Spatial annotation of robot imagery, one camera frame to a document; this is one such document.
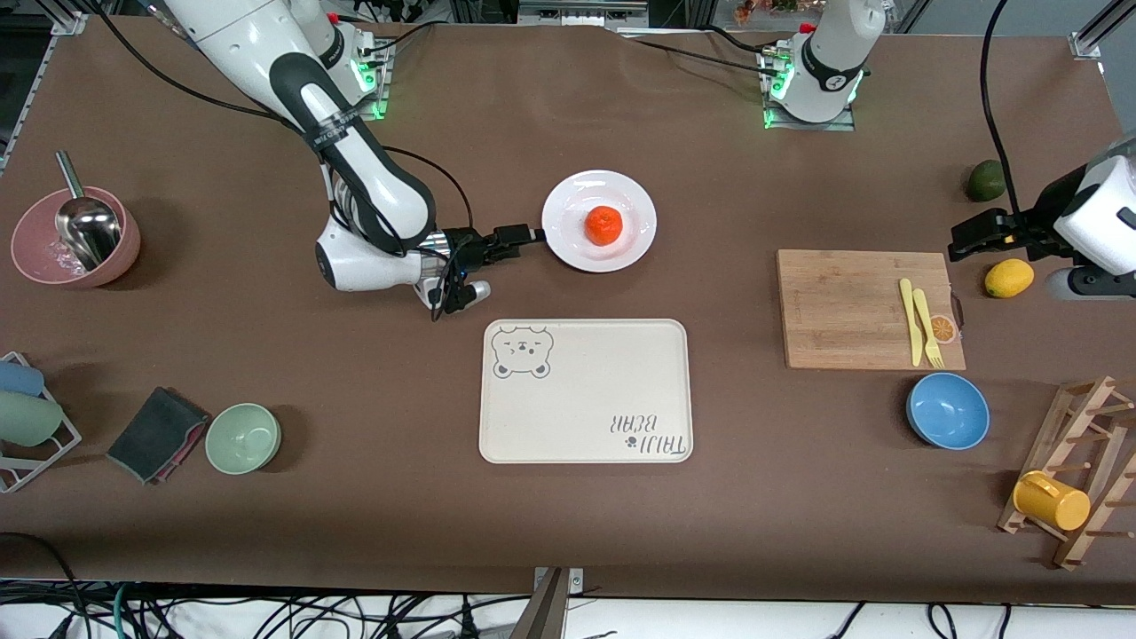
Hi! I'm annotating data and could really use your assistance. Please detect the white round plate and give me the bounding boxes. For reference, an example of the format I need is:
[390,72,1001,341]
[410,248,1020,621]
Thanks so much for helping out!
[541,170,659,273]

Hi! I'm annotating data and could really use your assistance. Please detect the orange mandarin fruit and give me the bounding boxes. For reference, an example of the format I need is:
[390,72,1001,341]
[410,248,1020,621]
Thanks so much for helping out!
[584,205,625,247]

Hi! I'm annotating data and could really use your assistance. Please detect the yellow lemon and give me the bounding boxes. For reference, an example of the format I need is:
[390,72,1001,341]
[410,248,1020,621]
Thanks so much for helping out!
[984,258,1036,299]

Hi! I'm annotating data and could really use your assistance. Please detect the dark green avocado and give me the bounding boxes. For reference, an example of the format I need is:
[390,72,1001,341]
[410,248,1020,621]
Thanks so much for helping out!
[966,160,1009,203]

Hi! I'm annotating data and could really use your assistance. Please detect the yellow plastic fork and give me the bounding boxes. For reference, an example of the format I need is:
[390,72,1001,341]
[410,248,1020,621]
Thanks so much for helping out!
[912,288,945,369]

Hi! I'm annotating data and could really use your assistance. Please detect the yellow plastic knife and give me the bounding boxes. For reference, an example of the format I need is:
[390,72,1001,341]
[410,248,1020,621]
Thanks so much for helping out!
[899,278,925,367]

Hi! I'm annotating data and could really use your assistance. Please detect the bamboo cutting board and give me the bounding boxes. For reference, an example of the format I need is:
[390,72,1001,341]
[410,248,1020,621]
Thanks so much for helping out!
[777,248,967,372]

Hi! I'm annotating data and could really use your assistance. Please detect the blue bowl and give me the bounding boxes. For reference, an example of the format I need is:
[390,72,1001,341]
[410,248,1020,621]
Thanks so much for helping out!
[905,372,991,451]

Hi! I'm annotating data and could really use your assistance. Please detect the beige bear print tray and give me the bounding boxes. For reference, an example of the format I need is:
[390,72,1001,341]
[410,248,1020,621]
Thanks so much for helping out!
[478,318,694,465]

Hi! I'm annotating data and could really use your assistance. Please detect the wooden cup rack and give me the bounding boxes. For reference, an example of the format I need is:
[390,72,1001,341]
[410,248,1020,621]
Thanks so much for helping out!
[997,375,1136,571]

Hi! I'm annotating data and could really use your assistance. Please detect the grey metal box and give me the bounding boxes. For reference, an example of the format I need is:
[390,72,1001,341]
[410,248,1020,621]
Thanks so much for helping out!
[519,0,649,29]

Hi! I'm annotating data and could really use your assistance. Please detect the yellow mug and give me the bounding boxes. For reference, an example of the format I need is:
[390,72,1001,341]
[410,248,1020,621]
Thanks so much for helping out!
[1013,470,1092,533]

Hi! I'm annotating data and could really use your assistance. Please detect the pale green bowl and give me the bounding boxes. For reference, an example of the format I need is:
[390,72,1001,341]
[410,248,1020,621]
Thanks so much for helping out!
[205,403,283,476]

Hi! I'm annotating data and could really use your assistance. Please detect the pink bowl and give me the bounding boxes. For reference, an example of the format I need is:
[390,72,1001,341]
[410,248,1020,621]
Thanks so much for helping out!
[11,185,142,289]

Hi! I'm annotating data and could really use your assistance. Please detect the folded dark grey cloth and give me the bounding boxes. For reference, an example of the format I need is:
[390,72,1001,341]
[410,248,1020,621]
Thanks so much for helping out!
[106,386,212,485]

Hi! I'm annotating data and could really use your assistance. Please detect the steel scoop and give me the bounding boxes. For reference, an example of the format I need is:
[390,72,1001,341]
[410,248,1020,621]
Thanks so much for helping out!
[55,151,122,272]

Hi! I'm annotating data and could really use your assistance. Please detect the clear ice pieces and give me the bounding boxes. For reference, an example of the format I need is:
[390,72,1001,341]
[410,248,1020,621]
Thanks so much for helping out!
[35,244,90,278]

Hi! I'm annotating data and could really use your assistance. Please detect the light blue cup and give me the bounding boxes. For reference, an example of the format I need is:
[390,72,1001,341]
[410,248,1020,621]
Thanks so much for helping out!
[0,359,45,398]

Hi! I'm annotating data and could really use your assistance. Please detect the pale green cup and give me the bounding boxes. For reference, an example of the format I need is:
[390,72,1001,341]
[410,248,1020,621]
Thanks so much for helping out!
[0,390,65,447]

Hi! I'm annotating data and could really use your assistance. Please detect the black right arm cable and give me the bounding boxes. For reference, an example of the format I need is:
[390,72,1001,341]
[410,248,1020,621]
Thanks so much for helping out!
[84,0,476,322]

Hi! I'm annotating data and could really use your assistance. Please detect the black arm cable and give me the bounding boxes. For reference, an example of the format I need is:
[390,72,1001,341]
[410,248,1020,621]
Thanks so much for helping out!
[979,0,1030,218]
[84,0,476,322]

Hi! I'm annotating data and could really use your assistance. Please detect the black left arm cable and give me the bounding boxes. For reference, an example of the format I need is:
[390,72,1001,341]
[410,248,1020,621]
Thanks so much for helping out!
[979,0,1030,218]

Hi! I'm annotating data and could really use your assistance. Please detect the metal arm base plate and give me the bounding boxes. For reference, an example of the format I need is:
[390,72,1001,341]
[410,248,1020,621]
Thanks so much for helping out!
[763,49,857,132]
[337,40,391,121]

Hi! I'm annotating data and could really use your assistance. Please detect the aluminium frame post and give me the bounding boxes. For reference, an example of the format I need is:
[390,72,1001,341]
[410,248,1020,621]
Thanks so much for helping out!
[1069,0,1136,61]

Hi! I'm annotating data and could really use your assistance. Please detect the black base cable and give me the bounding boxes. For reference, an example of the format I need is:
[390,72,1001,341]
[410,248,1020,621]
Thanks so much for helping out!
[355,18,449,67]
[621,35,782,79]
[706,25,786,59]

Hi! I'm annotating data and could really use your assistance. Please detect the aluminium frame profile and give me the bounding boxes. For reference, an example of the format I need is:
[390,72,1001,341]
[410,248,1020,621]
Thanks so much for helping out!
[0,11,90,171]

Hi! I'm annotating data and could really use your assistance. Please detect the white wire rack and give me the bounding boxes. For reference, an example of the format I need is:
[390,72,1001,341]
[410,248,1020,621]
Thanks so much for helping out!
[0,351,83,494]

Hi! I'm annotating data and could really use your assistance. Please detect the black floor cable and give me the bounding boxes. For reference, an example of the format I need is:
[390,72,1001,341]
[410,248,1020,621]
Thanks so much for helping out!
[0,531,85,639]

